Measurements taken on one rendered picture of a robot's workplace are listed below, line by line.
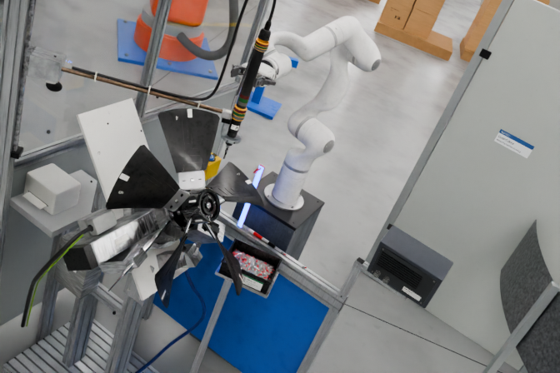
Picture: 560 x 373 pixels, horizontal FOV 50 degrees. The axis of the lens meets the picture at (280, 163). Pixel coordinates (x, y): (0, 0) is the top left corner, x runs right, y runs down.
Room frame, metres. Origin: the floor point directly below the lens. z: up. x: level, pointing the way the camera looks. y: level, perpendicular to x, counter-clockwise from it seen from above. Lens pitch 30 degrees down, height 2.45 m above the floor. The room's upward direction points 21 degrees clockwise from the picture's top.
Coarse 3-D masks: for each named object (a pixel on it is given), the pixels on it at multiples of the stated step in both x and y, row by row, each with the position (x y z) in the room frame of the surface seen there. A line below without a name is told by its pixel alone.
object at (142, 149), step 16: (144, 160) 1.56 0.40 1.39; (128, 176) 1.51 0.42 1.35; (144, 176) 1.55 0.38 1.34; (160, 176) 1.59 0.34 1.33; (112, 192) 1.47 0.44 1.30; (128, 192) 1.51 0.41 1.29; (144, 192) 1.55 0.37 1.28; (160, 192) 1.59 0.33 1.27; (176, 192) 1.63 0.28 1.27; (112, 208) 1.47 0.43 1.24; (160, 208) 1.61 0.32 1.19
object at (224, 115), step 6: (222, 108) 1.79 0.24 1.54; (222, 114) 1.77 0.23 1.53; (228, 114) 1.78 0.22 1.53; (222, 120) 1.77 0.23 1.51; (228, 120) 1.77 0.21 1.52; (222, 126) 1.79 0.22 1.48; (228, 126) 1.78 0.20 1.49; (222, 132) 1.78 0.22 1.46; (222, 138) 1.77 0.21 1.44; (228, 138) 1.77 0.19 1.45; (234, 138) 1.79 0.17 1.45; (240, 138) 1.80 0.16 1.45
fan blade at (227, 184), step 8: (224, 168) 2.01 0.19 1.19; (232, 168) 2.03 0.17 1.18; (216, 176) 1.94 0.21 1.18; (224, 176) 1.96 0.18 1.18; (232, 176) 1.99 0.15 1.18; (240, 176) 2.02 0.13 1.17; (208, 184) 1.87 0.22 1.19; (216, 184) 1.88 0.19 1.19; (224, 184) 1.91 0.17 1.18; (232, 184) 1.94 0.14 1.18; (240, 184) 1.96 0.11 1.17; (248, 184) 2.00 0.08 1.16; (216, 192) 1.83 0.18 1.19; (224, 192) 1.85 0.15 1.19; (232, 192) 1.88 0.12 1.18; (240, 192) 1.91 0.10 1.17; (248, 192) 1.95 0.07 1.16; (256, 192) 1.99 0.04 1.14; (232, 200) 1.84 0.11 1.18; (240, 200) 1.87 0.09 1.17; (248, 200) 1.91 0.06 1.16; (256, 200) 1.95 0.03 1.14
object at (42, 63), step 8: (32, 48) 1.64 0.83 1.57; (40, 48) 1.67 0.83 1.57; (32, 56) 1.61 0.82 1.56; (40, 56) 1.62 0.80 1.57; (48, 56) 1.64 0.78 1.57; (56, 56) 1.66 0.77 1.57; (64, 56) 1.68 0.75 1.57; (32, 64) 1.61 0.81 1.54; (40, 64) 1.61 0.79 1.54; (48, 64) 1.62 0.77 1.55; (56, 64) 1.62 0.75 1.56; (24, 72) 1.61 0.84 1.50; (32, 72) 1.61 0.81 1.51; (40, 72) 1.61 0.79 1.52; (48, 72) 1.62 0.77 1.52; (56, 72) 1.62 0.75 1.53; (48, 80) 1.62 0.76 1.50; (56, 80) 1.62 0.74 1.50
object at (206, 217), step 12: (192, 192) 1.70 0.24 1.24; (204, 192) 1.70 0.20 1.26; (192, 204) 1.65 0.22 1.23; (204, 204) 1.68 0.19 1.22; (216, 204) 1.73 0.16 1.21; (180, 216) 1.67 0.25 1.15; (192, 216) 1.64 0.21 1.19; (204, 216) 1.65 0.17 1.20; (216, 216) 1.69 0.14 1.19; (180, 228) 1.67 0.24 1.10
